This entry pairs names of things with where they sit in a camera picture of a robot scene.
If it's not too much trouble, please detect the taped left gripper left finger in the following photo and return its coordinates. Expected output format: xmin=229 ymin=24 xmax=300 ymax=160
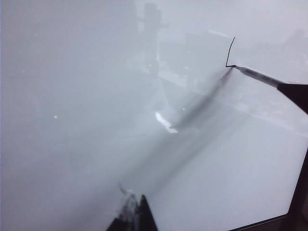
xmin=105 ymin=189 xmax=140 ymax=231

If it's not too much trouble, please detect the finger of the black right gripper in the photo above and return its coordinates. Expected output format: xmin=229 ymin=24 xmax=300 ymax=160
xmin=276 ymin=82 xmax=308 ymax=112

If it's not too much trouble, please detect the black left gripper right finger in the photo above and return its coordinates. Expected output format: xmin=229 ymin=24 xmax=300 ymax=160
xmin=135 ymin=194 xmax=159 ymax=231

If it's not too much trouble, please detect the whiteboard with black frame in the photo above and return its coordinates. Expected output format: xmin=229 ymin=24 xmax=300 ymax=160
xmin=0 ymin=0 xmax=308 ymax=231

